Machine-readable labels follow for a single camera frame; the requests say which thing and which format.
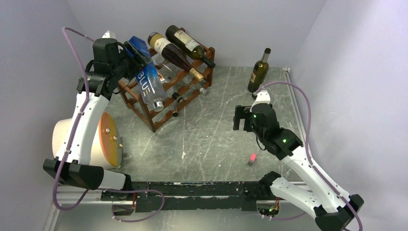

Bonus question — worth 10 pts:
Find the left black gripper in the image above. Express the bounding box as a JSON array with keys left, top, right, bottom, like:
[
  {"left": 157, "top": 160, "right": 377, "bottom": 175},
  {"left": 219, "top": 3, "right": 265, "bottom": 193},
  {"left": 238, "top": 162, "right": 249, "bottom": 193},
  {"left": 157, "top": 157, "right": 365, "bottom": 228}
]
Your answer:
[{"left": 113, "top": 40, "right": 154, "bottom": 81}]

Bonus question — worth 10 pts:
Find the blue labelled clear bottle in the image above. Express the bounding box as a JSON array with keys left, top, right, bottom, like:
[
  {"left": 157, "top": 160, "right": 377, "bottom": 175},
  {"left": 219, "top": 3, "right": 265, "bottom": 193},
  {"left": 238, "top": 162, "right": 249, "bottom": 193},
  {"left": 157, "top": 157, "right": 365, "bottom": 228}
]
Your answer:
[{"left": 129, "top": 36, "right": 166, "bottom": 112}]

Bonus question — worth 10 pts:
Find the green wine bottle silver cap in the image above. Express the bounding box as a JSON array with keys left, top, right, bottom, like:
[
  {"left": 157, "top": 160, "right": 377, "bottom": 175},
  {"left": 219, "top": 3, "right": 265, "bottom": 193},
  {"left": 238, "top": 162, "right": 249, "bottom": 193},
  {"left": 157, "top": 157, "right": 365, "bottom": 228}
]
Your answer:
[{"left": 247, "top": 48, "right": 271, "bottom": 93}]

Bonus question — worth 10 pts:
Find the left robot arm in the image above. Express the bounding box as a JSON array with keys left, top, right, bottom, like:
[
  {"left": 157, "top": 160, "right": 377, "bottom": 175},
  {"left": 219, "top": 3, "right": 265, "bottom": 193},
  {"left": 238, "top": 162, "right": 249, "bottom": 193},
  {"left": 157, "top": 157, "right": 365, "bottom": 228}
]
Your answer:
[{"left": 43, "top": 37, "right": 151, "bottom": 200}]

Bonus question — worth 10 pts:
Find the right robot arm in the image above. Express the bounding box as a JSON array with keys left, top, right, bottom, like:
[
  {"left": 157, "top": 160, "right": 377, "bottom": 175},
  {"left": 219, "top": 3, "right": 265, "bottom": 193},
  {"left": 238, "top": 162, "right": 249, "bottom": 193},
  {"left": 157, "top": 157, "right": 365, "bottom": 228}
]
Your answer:
[{"left": 233, "top": 103, "right": 364, "bottom": 231}]

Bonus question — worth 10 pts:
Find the clear bottle lower rack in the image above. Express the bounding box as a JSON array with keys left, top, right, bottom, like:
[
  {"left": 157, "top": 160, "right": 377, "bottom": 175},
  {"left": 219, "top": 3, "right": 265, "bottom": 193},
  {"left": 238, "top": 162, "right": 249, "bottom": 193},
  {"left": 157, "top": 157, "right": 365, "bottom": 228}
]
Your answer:
[{"left": 152, "top": 54, "right": 207, "bottom": 95}]

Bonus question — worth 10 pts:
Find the dark bottle gold foil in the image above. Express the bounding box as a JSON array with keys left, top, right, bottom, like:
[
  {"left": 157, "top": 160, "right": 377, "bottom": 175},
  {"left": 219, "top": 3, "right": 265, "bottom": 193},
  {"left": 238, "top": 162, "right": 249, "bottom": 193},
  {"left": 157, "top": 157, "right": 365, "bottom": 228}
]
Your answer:
[{"left": 147, "top": 32, "right": 204, "bottom": 81}]

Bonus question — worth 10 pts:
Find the brown wooden wine rack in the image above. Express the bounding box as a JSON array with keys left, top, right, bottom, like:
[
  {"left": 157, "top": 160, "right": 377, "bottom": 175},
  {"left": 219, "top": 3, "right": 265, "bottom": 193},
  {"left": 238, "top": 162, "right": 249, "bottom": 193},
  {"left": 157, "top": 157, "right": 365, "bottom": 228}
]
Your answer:
[{"left": 118, "top": 40, "right": 215, "bottom": 132}]

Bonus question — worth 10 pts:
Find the dark bottle cream label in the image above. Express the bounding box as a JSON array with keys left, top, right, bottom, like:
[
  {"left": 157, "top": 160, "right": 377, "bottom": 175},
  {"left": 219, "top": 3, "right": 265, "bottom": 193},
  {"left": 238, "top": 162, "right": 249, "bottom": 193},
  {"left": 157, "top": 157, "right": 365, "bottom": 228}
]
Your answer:
[{"left": 165, "top": 25, "right": 216, "bottom": 68}]

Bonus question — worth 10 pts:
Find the small red grey block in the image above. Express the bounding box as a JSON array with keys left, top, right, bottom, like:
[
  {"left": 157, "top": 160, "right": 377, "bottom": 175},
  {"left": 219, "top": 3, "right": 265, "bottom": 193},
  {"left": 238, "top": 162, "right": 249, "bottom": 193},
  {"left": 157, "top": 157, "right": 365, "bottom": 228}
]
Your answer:
[{"left": 247, "top": 153, "right": 257, "bottom": 166}]

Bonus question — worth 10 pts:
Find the white drum orange lid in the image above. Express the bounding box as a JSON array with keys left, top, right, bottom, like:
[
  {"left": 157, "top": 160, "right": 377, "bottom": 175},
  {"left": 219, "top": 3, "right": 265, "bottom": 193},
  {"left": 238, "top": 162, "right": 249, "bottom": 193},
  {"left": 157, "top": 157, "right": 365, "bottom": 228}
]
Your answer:
[{"left": 52, "top": 112, "right": 123, "bottom": 169}]

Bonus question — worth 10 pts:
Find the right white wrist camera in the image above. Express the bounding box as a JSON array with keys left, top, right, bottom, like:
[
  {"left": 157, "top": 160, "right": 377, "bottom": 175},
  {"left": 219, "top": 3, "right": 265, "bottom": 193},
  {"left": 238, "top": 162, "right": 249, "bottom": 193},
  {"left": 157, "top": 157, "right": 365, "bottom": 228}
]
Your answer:
[{"left": 250, "top": 90, "right": 271, "bottom": 112}]

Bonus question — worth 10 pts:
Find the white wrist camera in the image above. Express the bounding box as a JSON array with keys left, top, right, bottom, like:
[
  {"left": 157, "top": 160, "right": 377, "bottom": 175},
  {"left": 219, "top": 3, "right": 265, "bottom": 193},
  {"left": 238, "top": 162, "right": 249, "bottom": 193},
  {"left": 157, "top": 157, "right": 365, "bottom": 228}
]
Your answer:
[
  {"left": 102, "top": 30, "right": 116, "bottom": 39},
  {"left": 250, "top": 90, "right": 271, "bottom": 112}
]

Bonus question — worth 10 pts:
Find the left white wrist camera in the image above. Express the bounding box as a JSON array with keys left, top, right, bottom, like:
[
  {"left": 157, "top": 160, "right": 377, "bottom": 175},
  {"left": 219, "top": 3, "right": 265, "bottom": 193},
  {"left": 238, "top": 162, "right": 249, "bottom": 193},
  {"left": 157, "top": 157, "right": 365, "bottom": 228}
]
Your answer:
[{"left": 102, "top": 30, "right": 116, "bottom": 39}]

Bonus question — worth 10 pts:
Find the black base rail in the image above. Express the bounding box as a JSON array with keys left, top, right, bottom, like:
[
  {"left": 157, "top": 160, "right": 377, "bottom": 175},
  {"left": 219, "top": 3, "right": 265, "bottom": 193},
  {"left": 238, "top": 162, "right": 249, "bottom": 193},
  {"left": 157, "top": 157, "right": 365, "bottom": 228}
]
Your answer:
[{"left": 102, "top": 181, "right": 276, "bottom": 212}]

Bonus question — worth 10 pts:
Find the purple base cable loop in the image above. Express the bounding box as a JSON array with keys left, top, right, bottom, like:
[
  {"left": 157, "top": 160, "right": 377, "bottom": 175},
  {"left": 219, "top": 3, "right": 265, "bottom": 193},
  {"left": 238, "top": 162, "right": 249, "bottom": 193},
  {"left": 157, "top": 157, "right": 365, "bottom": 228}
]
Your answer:
[{"left": 111, "top": 189, "right": 166, "bottom": 223}]

